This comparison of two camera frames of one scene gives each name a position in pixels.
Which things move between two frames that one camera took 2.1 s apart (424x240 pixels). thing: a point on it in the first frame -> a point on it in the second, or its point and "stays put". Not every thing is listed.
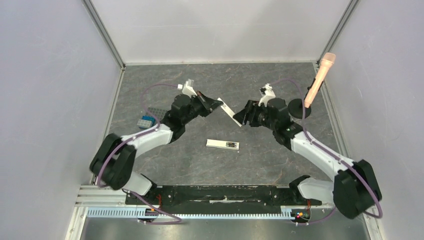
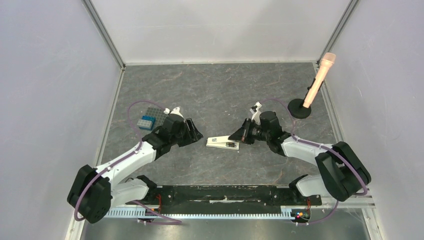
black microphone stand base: x=295 y=109 stays put
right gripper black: x=248 y=113 -> x=247 y=132
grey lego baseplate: x=159 y=112 stays put
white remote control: x=222 y=144 stays put
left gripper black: x=208 y=104 -> x=193 y=135
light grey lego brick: x=144 y=123 stays put
